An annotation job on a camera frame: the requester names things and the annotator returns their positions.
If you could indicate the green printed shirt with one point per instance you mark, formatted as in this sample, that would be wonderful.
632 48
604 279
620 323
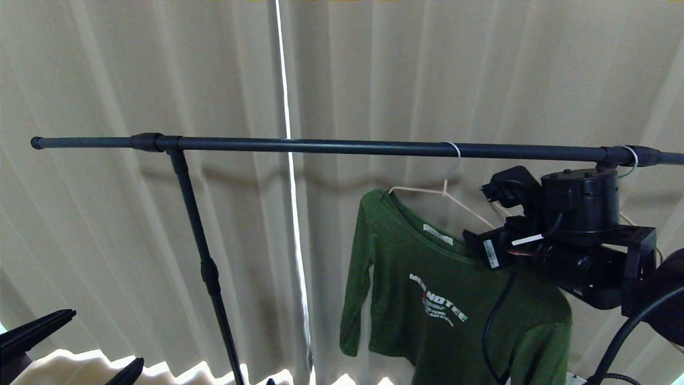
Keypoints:
401 267

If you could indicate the black clothes rack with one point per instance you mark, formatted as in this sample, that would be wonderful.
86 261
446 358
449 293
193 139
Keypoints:
320 146

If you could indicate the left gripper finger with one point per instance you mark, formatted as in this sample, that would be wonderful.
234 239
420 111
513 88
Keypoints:
21 339
128 374

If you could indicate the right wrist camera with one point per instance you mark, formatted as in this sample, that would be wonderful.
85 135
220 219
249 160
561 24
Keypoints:
513 187

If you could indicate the beige curtain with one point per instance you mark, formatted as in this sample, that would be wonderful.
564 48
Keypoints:
133 69

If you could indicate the pink clothes hanger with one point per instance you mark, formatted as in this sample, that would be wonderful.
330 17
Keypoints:
636 158
422 190

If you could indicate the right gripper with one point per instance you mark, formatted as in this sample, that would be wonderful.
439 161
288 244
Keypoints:
502 243

